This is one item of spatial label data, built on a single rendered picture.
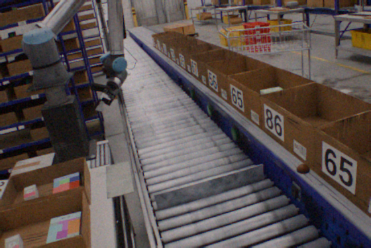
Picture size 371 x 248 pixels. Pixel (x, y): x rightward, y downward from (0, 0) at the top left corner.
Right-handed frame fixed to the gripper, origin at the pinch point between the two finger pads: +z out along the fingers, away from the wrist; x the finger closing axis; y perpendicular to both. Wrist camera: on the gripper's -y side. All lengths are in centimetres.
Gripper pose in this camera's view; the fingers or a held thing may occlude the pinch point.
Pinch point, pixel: (95, 105)
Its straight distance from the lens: 190.5
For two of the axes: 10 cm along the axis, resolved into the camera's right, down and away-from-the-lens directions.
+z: -2.5, 6.8, -6.9
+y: 8.2, 5.3, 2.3
